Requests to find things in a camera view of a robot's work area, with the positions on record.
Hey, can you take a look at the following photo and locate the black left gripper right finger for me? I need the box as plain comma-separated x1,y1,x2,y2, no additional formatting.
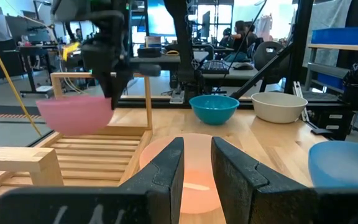
211,136,358,224

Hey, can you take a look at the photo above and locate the black computer mouse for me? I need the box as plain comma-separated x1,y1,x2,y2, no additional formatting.
232,62,255,71

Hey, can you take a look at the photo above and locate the translucent light blue bowl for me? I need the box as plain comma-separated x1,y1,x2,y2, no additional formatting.
308,140,358,189

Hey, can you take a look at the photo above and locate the wooden slatted shelf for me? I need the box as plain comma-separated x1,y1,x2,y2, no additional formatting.
0,72,154,224

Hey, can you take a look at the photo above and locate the black rolling desk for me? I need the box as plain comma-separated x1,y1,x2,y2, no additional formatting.
3,45,62,99

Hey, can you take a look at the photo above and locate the black computer monitor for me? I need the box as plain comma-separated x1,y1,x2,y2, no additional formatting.
147,0,177,37

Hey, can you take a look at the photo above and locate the grey desk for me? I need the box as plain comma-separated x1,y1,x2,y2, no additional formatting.
129,50,260,88

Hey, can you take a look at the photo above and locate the teal bowl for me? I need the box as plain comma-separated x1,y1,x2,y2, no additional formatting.
188,94,240,126

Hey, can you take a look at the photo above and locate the black control box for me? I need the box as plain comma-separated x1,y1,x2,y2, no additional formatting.
306,102,357,141

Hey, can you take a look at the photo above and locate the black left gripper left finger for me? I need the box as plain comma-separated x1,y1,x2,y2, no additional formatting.
0,136,185,224

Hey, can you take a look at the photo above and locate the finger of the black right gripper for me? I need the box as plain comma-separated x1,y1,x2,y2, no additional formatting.
110,81,126,110
99,81,113,99

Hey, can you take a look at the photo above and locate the black backlit keyboard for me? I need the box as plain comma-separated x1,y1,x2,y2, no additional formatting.
200,60,230,75

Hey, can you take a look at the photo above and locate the beige bowl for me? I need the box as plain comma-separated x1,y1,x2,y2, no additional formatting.
250,91,308,124

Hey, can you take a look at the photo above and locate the black aluminium table frame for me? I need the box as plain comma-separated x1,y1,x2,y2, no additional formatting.
116,0,358,110

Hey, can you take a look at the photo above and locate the pink bowl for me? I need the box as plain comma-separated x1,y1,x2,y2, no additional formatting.
35,95,115,136

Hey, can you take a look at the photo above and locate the black hanging cable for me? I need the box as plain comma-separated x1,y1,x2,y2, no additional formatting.
214,0,269,93

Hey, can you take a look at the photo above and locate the yellow cable tag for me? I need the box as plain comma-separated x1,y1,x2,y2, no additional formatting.
62,42,81,62

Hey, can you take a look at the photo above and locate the black office chair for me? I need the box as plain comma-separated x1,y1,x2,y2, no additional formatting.
253,40,291,85

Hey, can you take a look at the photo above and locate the yellow hanging cable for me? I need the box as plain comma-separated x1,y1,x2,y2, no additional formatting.
0,17,43,138

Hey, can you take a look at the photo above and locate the blue storage bin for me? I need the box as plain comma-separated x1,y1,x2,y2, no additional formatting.
310,27,358,45

